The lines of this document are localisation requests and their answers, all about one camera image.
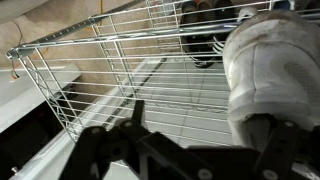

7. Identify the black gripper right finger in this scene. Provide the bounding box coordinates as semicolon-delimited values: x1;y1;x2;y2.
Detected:
245;114;300;180

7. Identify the black sneaker with white stripes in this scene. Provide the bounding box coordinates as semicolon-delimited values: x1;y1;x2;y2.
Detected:
179;0;242;70

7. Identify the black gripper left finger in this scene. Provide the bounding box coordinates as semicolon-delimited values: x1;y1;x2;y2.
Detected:
59;99;158;180

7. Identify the small white sneaker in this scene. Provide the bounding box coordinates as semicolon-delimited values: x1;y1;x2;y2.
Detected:
237;5;260;22

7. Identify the worn white sneaker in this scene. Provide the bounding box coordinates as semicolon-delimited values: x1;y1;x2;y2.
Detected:
221;9;320;149

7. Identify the chrome wire shoe rack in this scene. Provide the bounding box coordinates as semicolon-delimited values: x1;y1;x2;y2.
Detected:
4;0;320;148

